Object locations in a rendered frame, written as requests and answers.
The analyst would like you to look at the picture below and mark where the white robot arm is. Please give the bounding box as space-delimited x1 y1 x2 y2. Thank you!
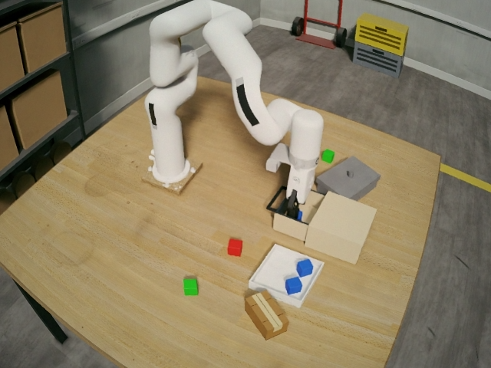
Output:
144 0 324 183

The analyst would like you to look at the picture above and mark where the green block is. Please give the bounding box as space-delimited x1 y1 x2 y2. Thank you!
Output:
183 279 198 296
322 149 334 164

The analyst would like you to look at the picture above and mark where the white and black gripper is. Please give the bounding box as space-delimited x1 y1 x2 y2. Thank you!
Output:
286 164 317 219

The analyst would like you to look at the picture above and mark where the red block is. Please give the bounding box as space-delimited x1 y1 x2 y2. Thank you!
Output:
228 239 242 257

